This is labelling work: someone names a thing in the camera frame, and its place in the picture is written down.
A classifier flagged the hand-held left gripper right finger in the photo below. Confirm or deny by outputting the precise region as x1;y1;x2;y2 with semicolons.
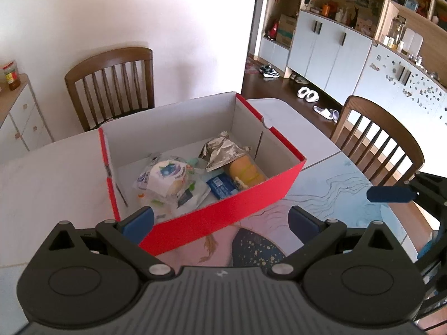
270;205;397;281

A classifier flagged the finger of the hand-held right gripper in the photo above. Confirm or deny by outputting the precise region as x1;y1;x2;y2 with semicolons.
367;185;420;203

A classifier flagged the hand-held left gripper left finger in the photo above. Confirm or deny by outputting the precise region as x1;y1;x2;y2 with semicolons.
49;206;174;281

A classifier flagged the blueberry bread packet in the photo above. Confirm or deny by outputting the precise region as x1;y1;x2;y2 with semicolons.
135;154;196;210

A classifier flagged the white green tissue pack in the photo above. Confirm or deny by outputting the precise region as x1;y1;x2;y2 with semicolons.
174;181;212;214

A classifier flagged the red cardboard box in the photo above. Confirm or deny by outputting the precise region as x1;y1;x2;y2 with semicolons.
98;92;307;256

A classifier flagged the blue packet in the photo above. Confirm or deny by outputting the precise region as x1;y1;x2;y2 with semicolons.
206;175;242;200

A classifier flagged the silver foil snack bag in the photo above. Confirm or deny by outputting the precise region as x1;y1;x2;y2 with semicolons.
199;130;251;173

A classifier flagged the wooden slat-back chair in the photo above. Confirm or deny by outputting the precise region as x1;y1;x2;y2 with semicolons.
330;95;425;188
64;47;155;133

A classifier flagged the pair of pale slippers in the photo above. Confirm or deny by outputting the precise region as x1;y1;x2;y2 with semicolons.
313;106;340;122

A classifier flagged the pair of white slippers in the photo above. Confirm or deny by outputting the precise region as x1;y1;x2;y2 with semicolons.
296;87;320;103

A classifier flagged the white sideboard cabinet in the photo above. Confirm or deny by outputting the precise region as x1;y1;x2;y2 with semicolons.
0;73;55;165

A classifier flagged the pair of black sneakers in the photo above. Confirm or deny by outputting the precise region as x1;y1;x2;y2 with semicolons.
259;64;281;79

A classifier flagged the brown cardboard carton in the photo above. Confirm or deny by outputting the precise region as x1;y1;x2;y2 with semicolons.
275;13;298;48

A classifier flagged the sauce bottle with red cap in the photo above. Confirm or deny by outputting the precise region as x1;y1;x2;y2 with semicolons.
2;61;21;92

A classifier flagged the white wall cabinet unit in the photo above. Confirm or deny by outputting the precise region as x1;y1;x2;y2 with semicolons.
258;0;447;93

